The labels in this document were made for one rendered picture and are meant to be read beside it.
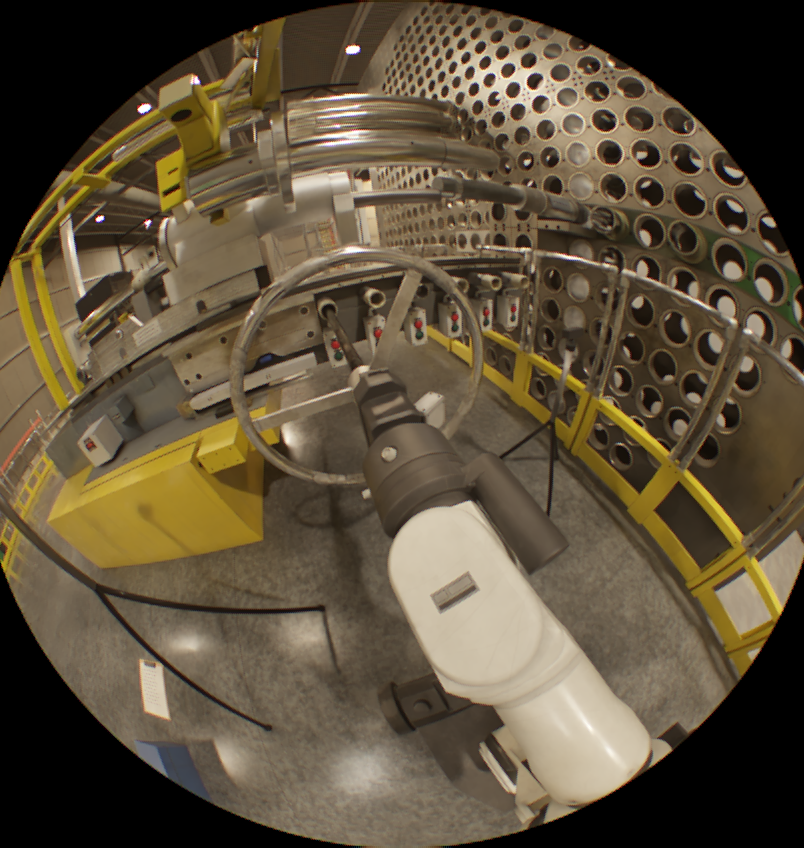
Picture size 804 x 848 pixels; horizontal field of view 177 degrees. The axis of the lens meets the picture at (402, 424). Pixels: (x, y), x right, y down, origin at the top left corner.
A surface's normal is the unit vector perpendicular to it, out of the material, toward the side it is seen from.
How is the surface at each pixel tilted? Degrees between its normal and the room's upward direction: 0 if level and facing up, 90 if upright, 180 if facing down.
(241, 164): 90
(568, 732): 18
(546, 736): 38
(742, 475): 90
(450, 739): 0
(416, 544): 26
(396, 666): 0
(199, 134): 134
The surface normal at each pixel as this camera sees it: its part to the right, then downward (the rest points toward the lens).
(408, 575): -0.51, -0.55
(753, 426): -0.93, 0.30
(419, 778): -0.11, -0.76
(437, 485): 0.19, -0.15
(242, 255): 0.35, 0.57
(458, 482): 0.47, -0.17
